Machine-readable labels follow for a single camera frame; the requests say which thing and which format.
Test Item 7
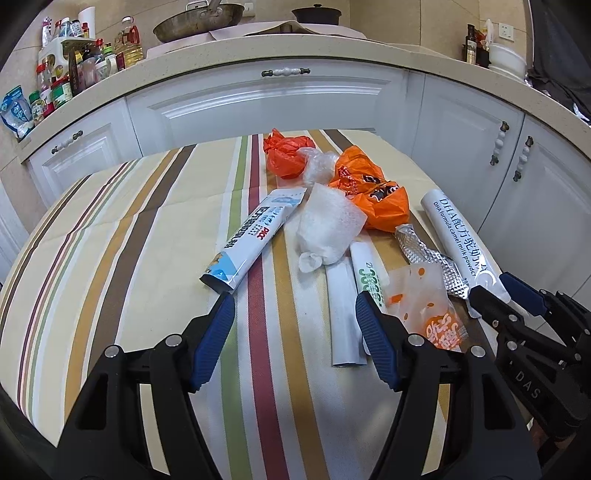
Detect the yellow cooking oil bottle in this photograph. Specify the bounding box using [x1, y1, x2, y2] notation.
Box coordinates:
[114, 16, 143, 71]

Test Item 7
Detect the white paper towel roll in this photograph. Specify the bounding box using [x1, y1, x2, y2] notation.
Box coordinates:
[78, 6, 96, 38]

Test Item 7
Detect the dark grey cloth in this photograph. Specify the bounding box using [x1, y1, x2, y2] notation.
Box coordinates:
[528, 0, 591, 124]

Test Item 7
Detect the small red-orange plastic bag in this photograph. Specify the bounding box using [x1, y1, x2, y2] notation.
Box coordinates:
[263, 129, 315, 180]

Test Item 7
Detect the white wall socket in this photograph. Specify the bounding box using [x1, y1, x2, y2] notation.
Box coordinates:
[498, 23, 515, 42]

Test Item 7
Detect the cabinet door handle left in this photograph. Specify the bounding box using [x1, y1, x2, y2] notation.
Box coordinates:
[490, 121, 510, 166]

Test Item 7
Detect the dark sauce bottle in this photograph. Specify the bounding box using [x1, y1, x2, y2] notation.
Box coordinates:
[465, 24, 478, 65]

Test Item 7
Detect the drawer handle centre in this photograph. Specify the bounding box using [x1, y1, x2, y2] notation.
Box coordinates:
[260, 67, 311, 78]

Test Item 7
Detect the steel wok pan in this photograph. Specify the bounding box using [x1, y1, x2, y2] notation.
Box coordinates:
[153, 1, 245, 43]

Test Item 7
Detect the black cooking pot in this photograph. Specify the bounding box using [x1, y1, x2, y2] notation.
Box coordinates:
[291, 4, 342, 25]

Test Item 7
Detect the cabinet door handle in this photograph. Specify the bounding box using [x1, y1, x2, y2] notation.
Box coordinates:
[490, 121, 510, 166]
[513, 136, 534, 182]

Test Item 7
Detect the blue white snack pouch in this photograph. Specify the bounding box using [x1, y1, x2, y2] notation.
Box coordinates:
[1, 85, 34, 141]

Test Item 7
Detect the white DHA powder tube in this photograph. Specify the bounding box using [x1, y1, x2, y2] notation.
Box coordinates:
[421, 189, 511, 303]

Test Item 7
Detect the white green lettered packet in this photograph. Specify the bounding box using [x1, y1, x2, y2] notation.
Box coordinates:
[349, 241, 386, 312]

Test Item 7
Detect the striped tablecloth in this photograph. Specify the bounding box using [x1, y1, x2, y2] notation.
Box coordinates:
[1, 135, 398, 479]

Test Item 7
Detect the cabinet door handle right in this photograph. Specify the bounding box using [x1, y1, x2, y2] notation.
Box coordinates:
[513, 136, 534, 182]

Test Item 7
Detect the white condiment rack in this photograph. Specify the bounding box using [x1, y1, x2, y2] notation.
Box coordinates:
[38, 37, 98, 109]

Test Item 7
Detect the large orange plastic bag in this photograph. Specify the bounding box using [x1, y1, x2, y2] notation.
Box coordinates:
[329, 145, 411, 233]

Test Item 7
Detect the drawer handle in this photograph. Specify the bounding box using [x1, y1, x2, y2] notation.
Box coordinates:
[51, 130, 83, 155]
[260, 67, 311, 78]

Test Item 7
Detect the clear plastic bag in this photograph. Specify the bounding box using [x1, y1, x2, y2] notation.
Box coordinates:
[297, 147, 339, 187]

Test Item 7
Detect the white orange printed snack bag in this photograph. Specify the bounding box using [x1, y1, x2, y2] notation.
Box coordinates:
[384, 263, 468, 351]

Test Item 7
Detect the drawer handle left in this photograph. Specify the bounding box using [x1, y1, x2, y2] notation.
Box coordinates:
[51, 130, 83, 155]

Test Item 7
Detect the silver foil wrapper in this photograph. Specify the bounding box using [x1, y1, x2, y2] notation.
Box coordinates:
[394, 224, 469, 300]

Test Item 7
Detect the white ceramic bowl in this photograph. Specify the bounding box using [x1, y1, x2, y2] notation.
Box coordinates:
[489, 43, 527, 82]

